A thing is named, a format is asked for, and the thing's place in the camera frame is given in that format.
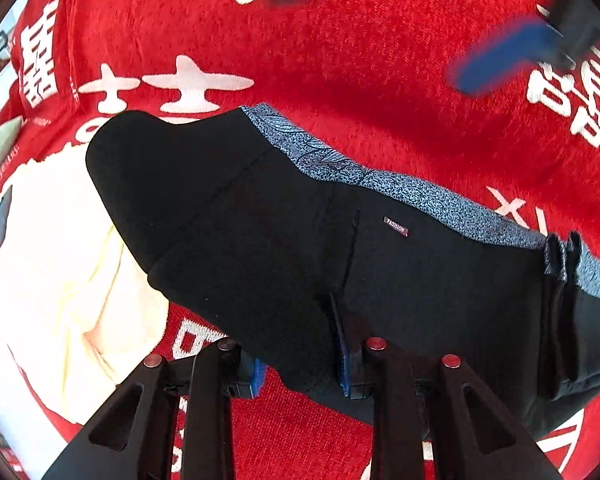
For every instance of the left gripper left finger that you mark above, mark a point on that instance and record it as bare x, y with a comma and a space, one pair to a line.
132, 434

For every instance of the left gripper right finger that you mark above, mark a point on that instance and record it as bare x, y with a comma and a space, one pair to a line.
456, 402

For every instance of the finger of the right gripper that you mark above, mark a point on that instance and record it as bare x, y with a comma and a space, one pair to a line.
498, 58

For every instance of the black pants with patterned stripe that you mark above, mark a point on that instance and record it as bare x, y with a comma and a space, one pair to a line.
265, 232

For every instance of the cream white cloth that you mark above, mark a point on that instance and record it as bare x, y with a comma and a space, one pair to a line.
76, 310

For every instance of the red blanket with white characters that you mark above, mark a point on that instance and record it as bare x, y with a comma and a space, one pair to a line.
371, 79

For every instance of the black smartphone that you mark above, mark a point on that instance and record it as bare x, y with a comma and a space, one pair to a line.
5, 203

